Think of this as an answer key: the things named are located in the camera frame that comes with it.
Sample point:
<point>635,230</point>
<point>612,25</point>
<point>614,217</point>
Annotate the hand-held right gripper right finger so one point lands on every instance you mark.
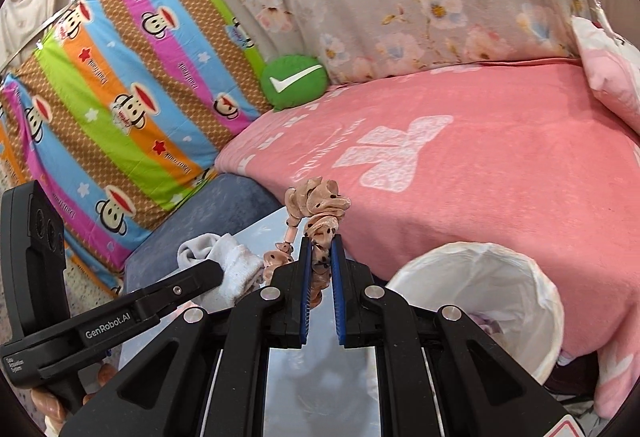
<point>339,297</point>

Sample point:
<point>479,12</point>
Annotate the striped monkey-print sheet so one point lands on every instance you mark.
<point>125,92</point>

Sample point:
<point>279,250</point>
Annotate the pink pillow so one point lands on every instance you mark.
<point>615,77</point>

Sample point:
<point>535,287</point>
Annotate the light blue palm-print tablecloth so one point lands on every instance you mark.
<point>320,392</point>

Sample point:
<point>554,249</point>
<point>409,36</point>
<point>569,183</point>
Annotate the white-lined trash bin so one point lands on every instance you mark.
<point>500,277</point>

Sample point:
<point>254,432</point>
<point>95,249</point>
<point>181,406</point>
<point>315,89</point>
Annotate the person's left hand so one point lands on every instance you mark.
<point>47,409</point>

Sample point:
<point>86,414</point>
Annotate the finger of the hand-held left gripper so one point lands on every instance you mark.
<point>190,284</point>

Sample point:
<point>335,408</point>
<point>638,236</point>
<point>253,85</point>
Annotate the grey-white sock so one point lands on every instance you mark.
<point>235,267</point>

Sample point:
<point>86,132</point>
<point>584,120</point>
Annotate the green pillow with white tick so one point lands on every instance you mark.
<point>292,84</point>

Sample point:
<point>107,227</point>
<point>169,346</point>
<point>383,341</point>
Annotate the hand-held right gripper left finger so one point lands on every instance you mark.
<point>305,297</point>

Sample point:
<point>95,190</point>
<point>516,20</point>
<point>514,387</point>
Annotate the pink blanket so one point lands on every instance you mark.
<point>475,167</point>

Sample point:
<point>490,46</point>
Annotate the blue-grey cushion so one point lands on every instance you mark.
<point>200,212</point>

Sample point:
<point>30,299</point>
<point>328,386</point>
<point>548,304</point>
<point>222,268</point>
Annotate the beige spotted scrunchie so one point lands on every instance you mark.
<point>320,204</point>

